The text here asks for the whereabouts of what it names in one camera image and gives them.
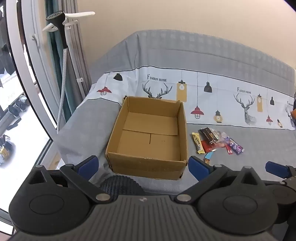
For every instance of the black garment steamer head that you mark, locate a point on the black garment steamer head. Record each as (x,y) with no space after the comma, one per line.
(57,27)

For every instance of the grey printed bed sheet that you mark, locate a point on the grey printed bed sheet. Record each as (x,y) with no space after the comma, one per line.
(208,76)

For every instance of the dark knitted cloth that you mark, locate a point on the dark knitted cloth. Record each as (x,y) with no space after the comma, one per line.
(121,185)

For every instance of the brown cardboard box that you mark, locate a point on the brown cardboard box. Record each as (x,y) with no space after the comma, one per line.
(148,139)

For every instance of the white hanger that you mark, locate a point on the white hanger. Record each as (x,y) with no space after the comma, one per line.
(78,15)

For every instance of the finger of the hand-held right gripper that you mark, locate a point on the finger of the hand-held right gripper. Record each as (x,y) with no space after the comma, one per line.
(276,169)

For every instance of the red snack stick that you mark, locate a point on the red snack stick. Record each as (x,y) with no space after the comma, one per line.
(229,148)

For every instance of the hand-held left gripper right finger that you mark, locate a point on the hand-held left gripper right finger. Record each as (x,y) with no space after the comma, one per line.
(198,168)

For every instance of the red gold-print snack packet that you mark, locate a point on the red gold-print snack packet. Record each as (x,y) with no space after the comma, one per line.
(208,146)

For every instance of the yellow snack bar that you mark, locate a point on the yellow snack bar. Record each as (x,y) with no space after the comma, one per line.
(198,142)

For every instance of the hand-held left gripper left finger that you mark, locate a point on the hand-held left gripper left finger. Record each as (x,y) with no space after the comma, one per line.
(87,167)

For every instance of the blue and orange snack packet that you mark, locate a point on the blue and orange snack packet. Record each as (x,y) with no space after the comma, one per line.
(208,157)

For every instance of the white window frame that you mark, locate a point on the white window frame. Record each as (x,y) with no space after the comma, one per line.
(30,58)

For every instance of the clear wrapped candies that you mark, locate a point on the clear wrapped candies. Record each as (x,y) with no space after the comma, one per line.
(222,136)

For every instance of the pair of dark shoes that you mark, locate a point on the pair of dark shoes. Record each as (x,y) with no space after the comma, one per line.
(18,105)

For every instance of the purple snack packet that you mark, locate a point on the purple snack packet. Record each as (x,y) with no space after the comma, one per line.
(236,146)

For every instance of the black snack packet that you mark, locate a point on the black snack packet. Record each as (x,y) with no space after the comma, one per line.
(208,135)

